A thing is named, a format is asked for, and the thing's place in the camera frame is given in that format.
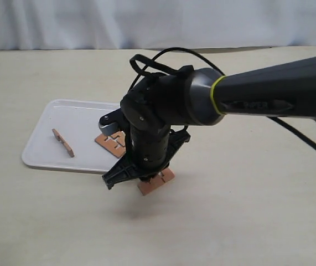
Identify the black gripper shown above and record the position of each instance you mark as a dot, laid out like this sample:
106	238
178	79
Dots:
148	152

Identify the notched wooden piece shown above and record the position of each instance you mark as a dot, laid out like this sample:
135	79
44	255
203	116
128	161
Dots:
156	182
119	138
59	138
110	146

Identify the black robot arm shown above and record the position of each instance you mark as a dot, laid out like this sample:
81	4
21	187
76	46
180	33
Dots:
156	112

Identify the white rectangular plastic tray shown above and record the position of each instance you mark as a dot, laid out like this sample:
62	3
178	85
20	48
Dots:
77	122

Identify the white fabric backdrop curtain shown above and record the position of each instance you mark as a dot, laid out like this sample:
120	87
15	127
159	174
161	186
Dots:
48	25

